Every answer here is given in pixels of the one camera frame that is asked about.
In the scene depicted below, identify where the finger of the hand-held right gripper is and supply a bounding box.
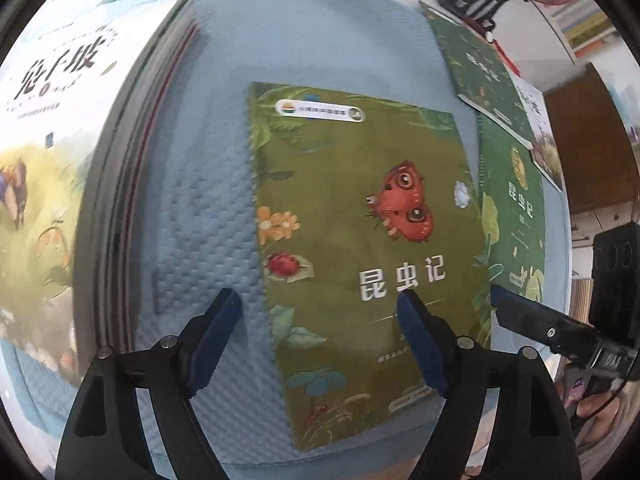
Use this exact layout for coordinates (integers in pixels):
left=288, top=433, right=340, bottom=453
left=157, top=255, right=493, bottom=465
left=490, top=284, right=597, bottom=362

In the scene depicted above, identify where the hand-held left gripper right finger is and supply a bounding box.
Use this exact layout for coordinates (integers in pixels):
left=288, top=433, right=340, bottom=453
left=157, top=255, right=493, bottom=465
left=396, top=290, right=583, bottom=480

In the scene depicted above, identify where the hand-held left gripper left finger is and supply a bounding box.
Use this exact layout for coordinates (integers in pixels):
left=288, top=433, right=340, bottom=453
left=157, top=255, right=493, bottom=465
left=55, top=287, right=244, bottom=480

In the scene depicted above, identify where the green yellow-flower book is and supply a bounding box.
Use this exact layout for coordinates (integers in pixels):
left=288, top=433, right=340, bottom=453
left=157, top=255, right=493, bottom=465
left=470, top=110, right=548, bottom=356

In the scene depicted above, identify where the farmer picture book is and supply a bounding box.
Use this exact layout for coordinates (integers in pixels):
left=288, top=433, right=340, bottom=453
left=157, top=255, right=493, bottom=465
left=512, top=75, right=565, bottom=192

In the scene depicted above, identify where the olive green butterfly book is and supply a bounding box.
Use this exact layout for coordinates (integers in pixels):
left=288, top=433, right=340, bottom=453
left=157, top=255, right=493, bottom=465
left=248, top=81, right=493, bottom=453

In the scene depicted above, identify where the dark blue book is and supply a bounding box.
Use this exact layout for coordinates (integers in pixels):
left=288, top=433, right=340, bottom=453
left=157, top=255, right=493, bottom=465
left=0, top=0, right=201, bottom=386

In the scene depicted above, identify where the dark green leafy book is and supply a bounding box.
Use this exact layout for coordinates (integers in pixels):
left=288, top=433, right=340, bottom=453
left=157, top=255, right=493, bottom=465
left=419, top=1, right=536, bottom=150

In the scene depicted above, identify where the row of shelf books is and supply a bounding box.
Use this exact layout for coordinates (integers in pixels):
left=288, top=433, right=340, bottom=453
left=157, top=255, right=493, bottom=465
left=550, top=0, right=623, bottom=58

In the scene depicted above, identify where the person's right hand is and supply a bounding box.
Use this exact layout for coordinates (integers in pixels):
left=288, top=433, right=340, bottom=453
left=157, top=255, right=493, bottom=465
left=575, top=390, right=624, bottom=422

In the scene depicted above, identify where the dark wooden cabinet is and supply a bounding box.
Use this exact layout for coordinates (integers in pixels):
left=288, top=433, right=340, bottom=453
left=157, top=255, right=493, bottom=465
left=542, top=62, right=640, bottom=213

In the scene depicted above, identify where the light blue textured mat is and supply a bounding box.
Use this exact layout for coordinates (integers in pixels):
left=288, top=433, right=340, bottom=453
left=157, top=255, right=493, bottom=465
left=0, top=0, right=573, bottom=480

